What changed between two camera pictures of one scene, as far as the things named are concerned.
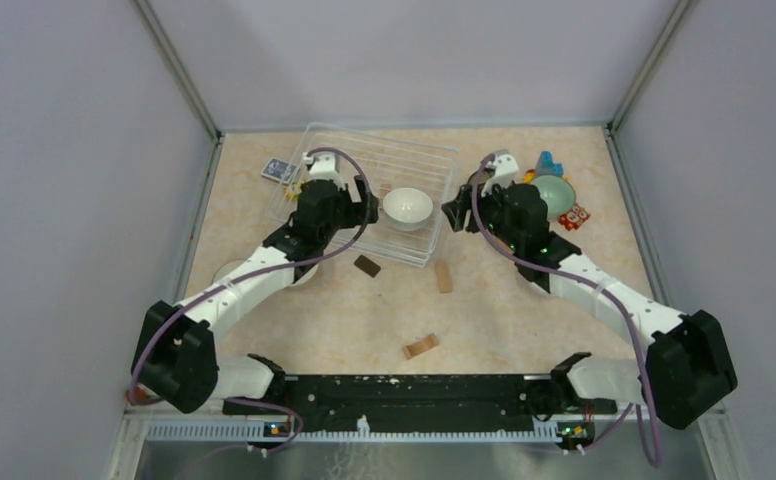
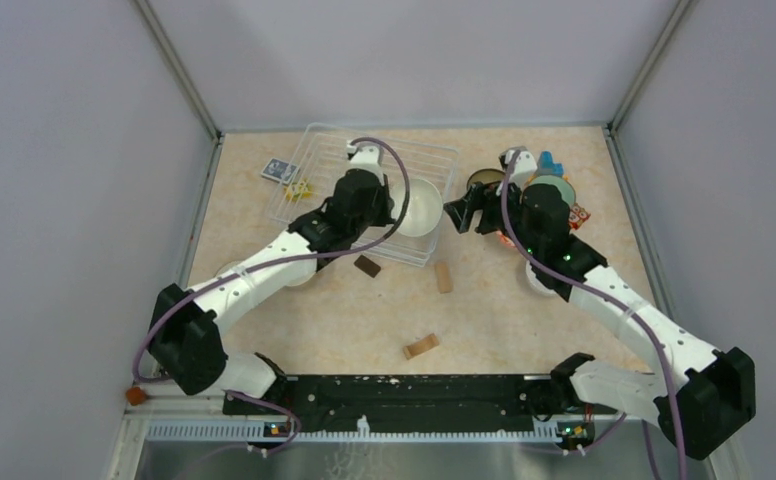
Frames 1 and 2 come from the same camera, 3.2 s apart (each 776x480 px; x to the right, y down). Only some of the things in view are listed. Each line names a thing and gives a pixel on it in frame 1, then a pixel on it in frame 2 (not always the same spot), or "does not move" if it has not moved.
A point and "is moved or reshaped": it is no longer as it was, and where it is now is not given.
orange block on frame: x=140 y=396 does not move
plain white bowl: x=407 y=209 is moved or reshaped
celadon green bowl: x=557 y=193 does not move
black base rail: x=415 y=400 does not move
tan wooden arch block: x=421 y=346 does not move
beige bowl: x=226 y=269 is moved or reshaped
